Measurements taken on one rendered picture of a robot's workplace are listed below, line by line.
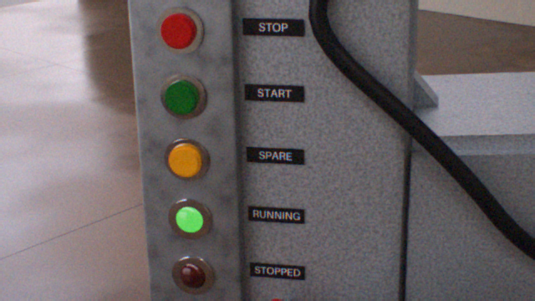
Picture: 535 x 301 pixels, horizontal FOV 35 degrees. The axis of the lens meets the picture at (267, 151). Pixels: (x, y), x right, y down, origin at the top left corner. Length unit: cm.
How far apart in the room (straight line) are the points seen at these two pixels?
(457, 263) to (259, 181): 17
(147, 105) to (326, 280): 20
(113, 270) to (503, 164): 282
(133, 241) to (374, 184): 299
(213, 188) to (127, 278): 267
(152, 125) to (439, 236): 24
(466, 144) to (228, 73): 19
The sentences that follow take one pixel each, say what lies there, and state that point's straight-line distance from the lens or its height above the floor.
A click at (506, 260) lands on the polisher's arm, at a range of 71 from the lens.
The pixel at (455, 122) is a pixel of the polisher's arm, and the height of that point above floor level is 137.
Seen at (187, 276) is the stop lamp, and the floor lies 125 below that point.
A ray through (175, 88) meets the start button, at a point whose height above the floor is 141.
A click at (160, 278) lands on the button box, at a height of 124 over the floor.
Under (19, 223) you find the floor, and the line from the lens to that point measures 391.
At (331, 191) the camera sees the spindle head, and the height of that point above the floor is 132.
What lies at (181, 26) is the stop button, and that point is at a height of 146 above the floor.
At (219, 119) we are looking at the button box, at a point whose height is 138.
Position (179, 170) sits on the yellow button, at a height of 135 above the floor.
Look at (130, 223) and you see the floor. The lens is 378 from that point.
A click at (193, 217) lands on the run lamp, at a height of 130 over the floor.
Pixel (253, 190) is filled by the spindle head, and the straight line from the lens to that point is 69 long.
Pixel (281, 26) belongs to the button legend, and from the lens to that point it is 64.
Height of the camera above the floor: 159
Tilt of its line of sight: 21 degrees down
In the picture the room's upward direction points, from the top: 1 degrees counter-clockwise
